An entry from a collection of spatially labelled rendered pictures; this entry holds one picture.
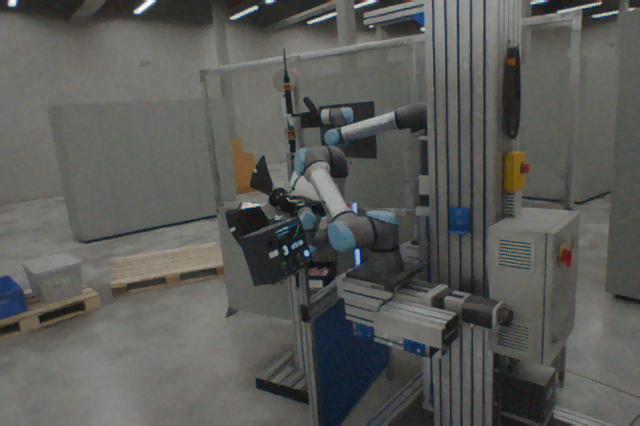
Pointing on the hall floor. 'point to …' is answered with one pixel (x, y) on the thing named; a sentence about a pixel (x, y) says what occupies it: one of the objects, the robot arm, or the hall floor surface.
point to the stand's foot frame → (284, 379)
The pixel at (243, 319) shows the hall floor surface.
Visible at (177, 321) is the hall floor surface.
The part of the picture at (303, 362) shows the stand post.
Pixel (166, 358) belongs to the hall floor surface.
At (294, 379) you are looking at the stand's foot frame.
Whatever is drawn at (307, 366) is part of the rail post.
